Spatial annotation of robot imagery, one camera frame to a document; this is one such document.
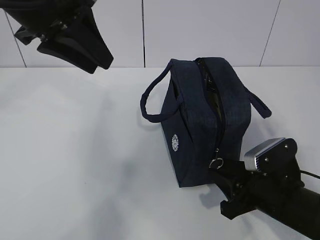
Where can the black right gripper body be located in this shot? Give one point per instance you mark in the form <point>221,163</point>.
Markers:
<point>247,191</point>

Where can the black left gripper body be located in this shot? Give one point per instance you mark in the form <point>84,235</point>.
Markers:
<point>38,17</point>

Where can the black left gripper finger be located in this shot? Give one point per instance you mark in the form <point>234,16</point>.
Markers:
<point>81,53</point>
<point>83,26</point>

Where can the dark blue lunch bag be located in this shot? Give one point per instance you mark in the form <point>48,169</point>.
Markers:
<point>204,116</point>

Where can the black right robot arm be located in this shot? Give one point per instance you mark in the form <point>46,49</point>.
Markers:
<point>301,213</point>

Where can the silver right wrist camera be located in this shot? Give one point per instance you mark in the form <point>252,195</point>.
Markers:
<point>274,159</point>

